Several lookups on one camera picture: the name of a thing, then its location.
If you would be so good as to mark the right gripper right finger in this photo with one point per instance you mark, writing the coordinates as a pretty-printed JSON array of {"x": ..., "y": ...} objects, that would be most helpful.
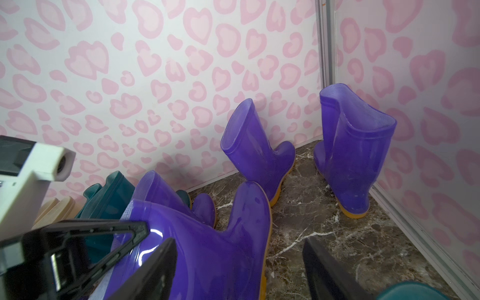
[{"x": 327, "y": 280}]

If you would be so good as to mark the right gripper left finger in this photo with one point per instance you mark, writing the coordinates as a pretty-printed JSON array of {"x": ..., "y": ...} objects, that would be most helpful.
[{"x": 154, "y": 279}]

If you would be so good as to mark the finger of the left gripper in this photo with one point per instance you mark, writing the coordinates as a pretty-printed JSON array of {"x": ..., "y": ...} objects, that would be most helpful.
[{"x": 52, "y": 262}]

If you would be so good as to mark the beige boot with paper stuffing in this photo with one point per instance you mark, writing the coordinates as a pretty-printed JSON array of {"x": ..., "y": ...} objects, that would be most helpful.
[{"x": 55, "y": 210}]

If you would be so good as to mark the purple boot shaft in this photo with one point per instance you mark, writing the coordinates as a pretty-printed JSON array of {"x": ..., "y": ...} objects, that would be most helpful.
[{"x": 211, "y": 264}]

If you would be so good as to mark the purple boot tip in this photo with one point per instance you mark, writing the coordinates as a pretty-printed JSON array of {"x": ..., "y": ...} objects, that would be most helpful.
[{"x": 153, "y": 188}]

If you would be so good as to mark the purple boot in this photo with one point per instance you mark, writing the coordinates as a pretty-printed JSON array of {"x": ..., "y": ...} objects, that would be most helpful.
[
  {"x": 355, "y": 141},
  {"x": 246, "y": 145}
]

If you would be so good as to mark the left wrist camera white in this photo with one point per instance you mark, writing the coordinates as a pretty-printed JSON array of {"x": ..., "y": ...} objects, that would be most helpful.
[{"x": 27, "y": 169}]

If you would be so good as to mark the aluminium frame post right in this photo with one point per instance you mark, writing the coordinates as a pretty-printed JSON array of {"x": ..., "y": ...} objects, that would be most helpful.
[{"x": 326, "y": 25}]

